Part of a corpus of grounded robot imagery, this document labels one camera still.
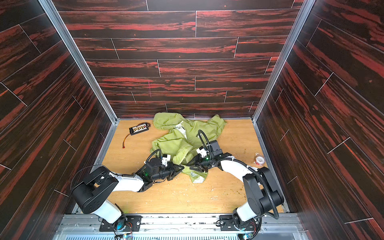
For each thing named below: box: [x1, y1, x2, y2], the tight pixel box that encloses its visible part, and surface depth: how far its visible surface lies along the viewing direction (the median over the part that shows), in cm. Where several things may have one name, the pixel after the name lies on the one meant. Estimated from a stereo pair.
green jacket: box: [150, 112, 227, 183], surface depth 106 cm
